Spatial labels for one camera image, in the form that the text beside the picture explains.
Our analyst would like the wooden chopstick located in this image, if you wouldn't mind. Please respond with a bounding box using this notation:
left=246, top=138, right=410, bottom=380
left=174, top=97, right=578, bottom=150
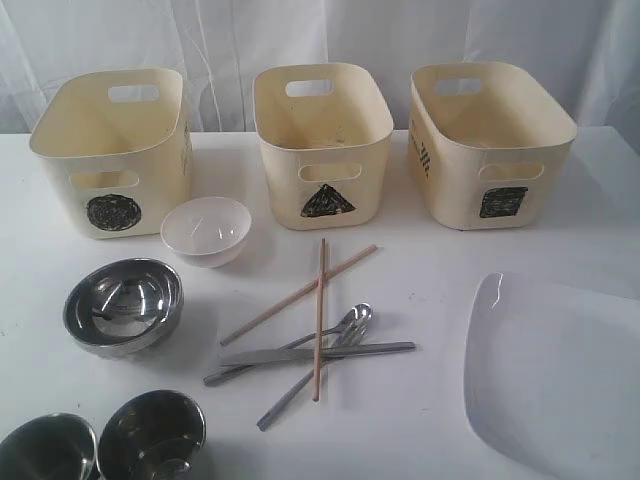
left=312, top=238, right=327, bottom=403

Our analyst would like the wooden chopstick diagonal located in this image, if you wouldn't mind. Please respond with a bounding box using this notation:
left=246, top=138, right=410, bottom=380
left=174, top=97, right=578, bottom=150
left=219, top=244, right=378, bottom=346

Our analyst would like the white ceramic bowl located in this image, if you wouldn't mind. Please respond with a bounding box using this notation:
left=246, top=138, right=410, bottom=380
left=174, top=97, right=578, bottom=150
left=160, top=196, right=252, bottom=268

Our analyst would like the large stainless steel bowl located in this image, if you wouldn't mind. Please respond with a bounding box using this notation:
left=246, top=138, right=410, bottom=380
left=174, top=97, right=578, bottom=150
left=62, top=258, right=184, bottom=358

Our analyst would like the stainless steel cup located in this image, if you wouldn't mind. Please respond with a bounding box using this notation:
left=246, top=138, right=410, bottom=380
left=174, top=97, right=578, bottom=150
left=97, top=390, right=206, bottom=479
left=1, top=413, right=100, bottom=479

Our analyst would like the stainless steel spoon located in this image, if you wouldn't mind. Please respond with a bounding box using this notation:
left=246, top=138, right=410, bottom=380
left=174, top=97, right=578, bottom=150
left=203, top=303, right=373, bottom=387

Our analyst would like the cream bin with triangle mark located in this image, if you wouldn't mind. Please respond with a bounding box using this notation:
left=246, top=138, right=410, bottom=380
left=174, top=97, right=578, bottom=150
left=253, top=63, right=394, bottom=231

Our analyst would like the stainless steel knife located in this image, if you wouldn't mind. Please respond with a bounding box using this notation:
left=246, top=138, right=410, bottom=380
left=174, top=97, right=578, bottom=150
left=220, top=342, right=416, bottom=367

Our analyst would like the cream bin with square mark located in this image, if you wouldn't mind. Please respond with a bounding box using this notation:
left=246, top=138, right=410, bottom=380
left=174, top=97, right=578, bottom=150
left=408, top=62, right=578, bottom=231

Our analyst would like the cream bin with circle mark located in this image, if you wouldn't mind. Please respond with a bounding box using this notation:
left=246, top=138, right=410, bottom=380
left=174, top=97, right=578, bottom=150
left=29, top=68, right=193, bottom=239

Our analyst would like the white square plate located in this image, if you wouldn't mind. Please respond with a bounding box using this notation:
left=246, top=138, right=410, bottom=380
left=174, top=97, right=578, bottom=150
left=463, top=272, right=639, bottom=479

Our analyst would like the white backdrop curtain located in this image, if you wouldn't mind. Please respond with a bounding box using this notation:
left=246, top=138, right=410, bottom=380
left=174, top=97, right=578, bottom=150
left=1, top=1, right=639, bottom=145

